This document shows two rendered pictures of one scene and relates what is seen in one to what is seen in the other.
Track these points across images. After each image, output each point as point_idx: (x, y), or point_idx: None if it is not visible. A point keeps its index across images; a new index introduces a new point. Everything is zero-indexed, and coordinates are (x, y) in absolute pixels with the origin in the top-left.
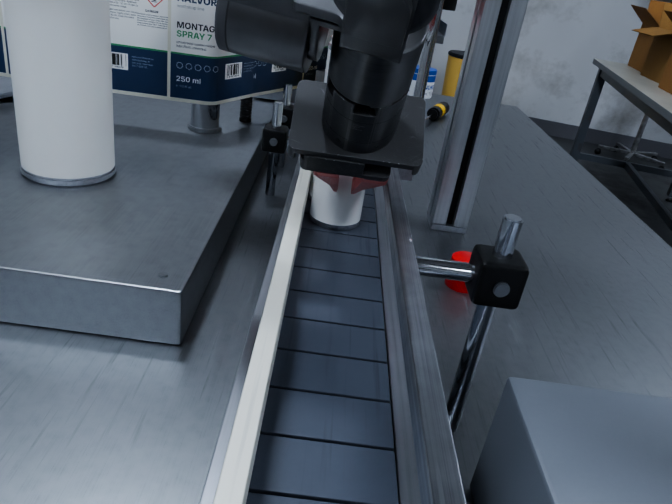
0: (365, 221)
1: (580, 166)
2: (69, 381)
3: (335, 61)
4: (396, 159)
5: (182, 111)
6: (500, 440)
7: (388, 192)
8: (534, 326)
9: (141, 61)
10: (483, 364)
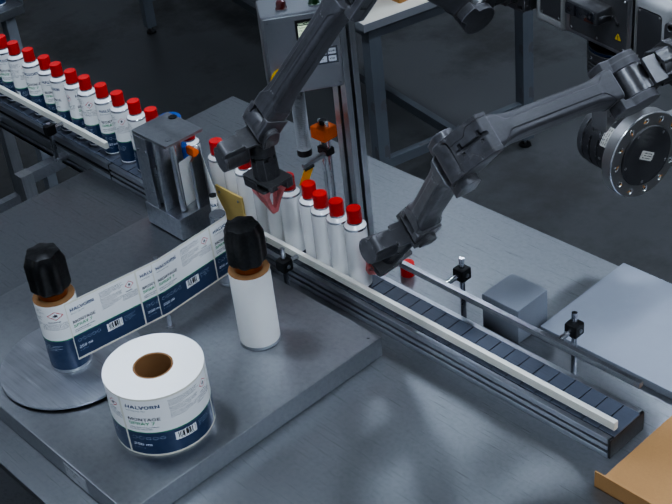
0: None
1: None
2: (380, 380)
3: (399, 247)
4: (406, 256)
5: None
6: None
7: (407, 266)
8: (445, 271)
9: (204, 272)
10: (449, 295)
